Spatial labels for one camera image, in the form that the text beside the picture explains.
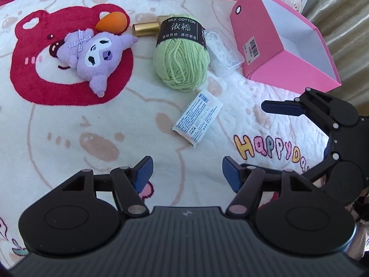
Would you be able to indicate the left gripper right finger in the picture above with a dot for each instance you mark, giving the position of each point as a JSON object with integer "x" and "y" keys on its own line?
{"x": 247, "y": 183}

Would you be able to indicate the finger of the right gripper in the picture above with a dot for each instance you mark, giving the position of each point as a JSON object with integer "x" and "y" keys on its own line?
{"x": 290, "y": 108}

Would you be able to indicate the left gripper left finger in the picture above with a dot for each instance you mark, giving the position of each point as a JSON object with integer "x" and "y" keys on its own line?
{"x": 128, "y": 183}

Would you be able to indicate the clear plastic box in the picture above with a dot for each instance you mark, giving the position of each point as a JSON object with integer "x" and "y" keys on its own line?
{"x": 223, "y": 55}

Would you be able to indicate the green yarn ball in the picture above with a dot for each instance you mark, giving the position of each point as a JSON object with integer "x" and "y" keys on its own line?
{"x": 180, "y": 57}

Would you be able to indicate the pink cardboard box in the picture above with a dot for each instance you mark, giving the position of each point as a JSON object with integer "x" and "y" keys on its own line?
{"x": 281, "y": 47}

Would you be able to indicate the small white blue packet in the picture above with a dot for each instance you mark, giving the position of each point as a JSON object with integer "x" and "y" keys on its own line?
{"x": 197, "y": 117}

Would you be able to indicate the white cartoon bear blanket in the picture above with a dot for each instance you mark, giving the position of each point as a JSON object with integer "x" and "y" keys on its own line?
{"x": 59, "y": 143}

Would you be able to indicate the beige curtain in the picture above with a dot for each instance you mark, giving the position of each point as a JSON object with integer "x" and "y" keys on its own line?
{"x": 344, "y": 26}

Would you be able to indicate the purple plush toy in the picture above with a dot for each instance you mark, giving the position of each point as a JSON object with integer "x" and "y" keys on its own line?
{"x": 94, "y": 56}

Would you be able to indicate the gold cap foundation bottle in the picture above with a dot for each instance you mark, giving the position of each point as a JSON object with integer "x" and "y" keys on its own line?
{"x": 149, "y": 28}

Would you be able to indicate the orange makeup sponge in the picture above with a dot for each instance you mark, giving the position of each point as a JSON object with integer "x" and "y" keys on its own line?
{"x": 114, "y": 22}

